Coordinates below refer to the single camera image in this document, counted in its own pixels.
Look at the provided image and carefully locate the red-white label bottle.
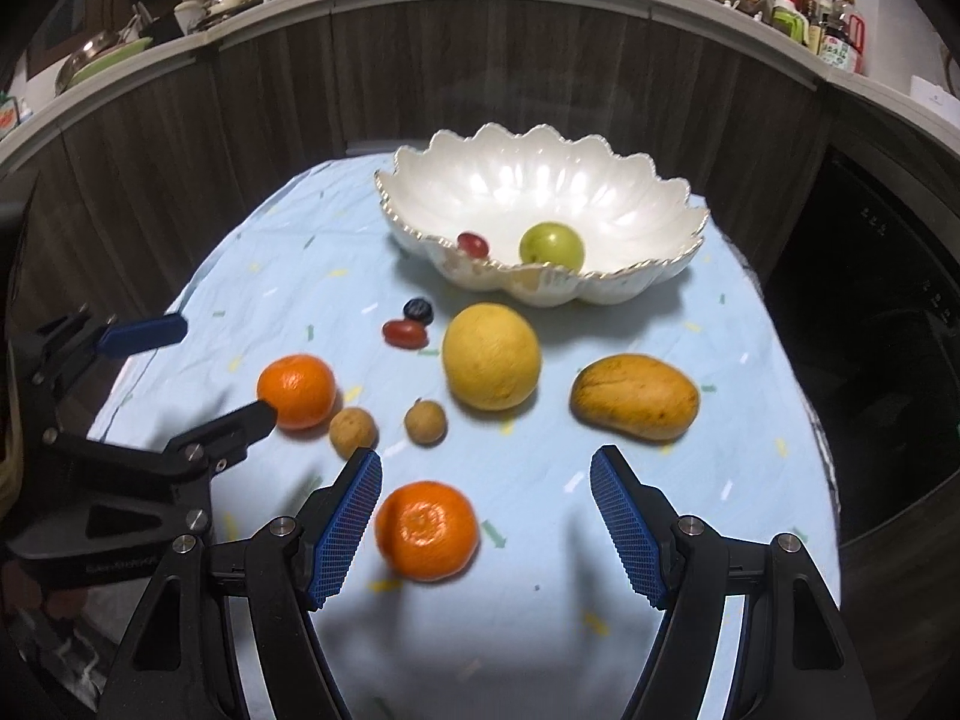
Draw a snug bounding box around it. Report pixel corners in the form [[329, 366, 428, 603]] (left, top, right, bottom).
[[821, 0, 871, 74]]

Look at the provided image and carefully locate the yellow grapefruit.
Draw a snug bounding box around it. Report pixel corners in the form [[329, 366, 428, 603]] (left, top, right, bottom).
[[441, 303, 542, 412]]

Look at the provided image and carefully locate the orange mandarin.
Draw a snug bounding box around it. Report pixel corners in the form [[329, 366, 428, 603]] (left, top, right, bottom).
[[374, 481, 481, 582], [256, 355, 337, 431]]

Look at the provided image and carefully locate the dark appliance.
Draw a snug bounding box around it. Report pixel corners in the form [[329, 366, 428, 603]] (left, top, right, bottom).
[[765, 142, 960, 548]]

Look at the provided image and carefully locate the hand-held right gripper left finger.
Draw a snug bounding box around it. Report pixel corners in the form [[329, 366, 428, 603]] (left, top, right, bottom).
[[97, 447, 385, 720]]

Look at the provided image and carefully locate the yellow-brown mango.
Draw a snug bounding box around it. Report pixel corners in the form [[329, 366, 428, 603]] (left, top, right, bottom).
[[570, 354, 701, 441]]

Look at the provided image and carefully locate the white scalloped ceramic bowl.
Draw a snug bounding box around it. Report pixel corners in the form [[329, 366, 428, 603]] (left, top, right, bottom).
[[373, 122, 711, 308]]

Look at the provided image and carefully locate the brown longan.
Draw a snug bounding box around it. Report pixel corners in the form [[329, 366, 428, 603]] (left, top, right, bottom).
[[329, 406, 378, 460], [405, 399, 449, 447]]

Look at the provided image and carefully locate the dark wood kitchen counter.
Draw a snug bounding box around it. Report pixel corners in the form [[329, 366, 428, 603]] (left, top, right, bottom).
[[0, 0, 960, 361]]

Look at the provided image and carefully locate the light blue patterned tablecloth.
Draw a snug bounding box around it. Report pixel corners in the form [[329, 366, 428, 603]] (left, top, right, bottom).
[[86, 142, 845, 720]]

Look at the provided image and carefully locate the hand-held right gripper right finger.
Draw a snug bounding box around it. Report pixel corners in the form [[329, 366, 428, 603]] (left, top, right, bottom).
[[589, 445, 878, 720]]

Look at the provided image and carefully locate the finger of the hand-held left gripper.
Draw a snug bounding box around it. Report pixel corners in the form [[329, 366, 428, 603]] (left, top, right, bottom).
[[15, 399, 280, 563], [22, 305, 188, 443]]

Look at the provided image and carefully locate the steel pan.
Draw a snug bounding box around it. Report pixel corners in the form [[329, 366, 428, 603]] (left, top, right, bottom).
[[54, 30, 125, 91]]

